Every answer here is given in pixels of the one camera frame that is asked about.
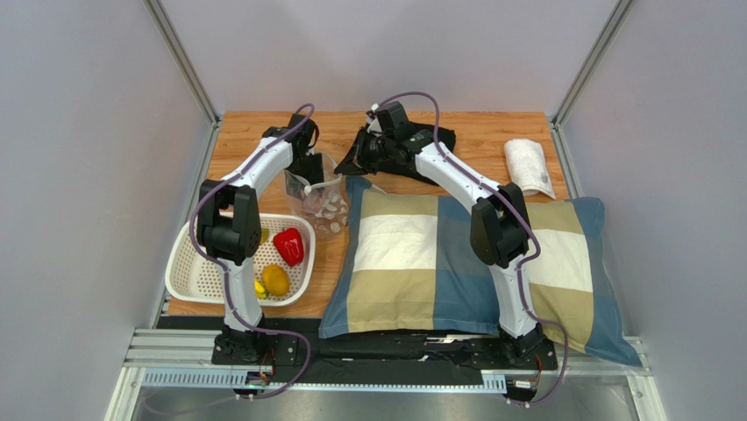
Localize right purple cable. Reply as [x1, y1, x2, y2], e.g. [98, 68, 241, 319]
[376, 90, 570, 407]

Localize plaid checkered pillow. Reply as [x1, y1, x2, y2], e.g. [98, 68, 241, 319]
[318, 177, 641, 366]

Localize yellow fake bananas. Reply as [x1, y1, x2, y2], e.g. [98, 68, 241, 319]
[254, 226, 271, 301]

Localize white rolled towel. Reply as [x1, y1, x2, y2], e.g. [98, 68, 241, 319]
[504, 139, 557, 199]

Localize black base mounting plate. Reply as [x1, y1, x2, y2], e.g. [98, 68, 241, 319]
[156, 316, 560, 387]

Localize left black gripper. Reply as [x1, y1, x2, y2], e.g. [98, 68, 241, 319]
[284, 153, 325, 200]

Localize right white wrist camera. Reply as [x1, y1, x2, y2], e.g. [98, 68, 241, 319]
[365, 103, 381, 133]

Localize red fake fruit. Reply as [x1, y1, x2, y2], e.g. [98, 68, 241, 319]
[273, 228, 305, 267]

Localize purple cable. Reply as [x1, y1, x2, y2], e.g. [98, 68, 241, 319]
[188, 103, 312, 401]
[376, 90, 570, 407]

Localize clear zip top bag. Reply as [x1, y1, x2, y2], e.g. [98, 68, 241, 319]
[284, 153, 350, 239]

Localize black folded cloth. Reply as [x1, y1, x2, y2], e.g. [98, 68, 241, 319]
[350, 119, 458, 187]

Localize aluminium frame rail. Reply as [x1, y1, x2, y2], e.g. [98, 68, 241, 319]
[105, 319, 666, 420]

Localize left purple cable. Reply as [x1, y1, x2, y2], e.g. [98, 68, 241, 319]
[188, 103, 312, 401]

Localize orange fake mango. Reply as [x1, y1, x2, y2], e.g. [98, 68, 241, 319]
[261, 264, 290, 296]

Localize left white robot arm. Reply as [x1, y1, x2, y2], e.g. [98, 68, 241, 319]
[188, 103, 318, 362]

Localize white perforated plastic basket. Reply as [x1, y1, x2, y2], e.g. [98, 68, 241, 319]
[165, 213, 316, 307]

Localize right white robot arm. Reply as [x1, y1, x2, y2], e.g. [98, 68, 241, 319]
[335, 96, 545, 358]

